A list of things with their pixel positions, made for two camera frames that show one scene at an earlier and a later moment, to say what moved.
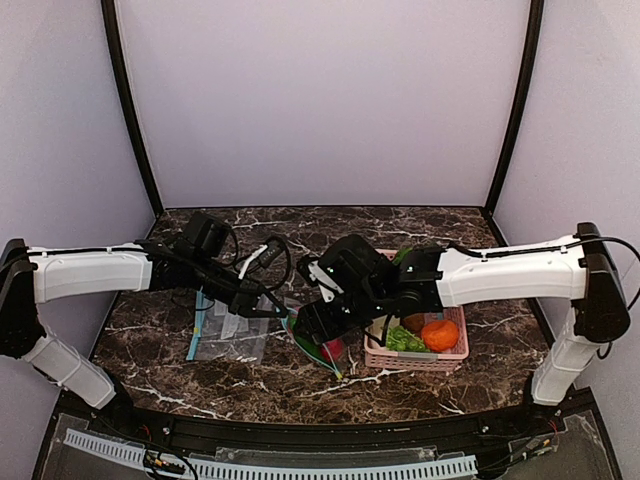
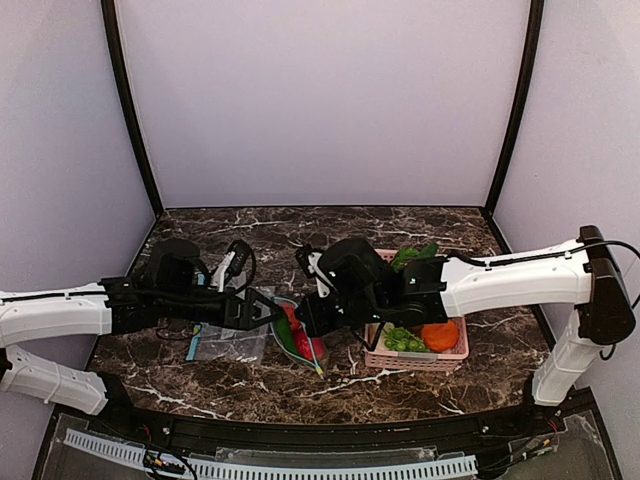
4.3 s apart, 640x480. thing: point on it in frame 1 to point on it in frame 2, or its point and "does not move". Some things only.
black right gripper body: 316,321 does not move
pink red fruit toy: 332,350 to 303,344
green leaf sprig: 400,254 does not move
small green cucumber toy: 312,348 to 284,332
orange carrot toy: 440,335 does not move
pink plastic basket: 379,355 does not move
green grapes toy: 399,339 does not move
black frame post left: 118,59 does not move
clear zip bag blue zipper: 330,355 to 293,338
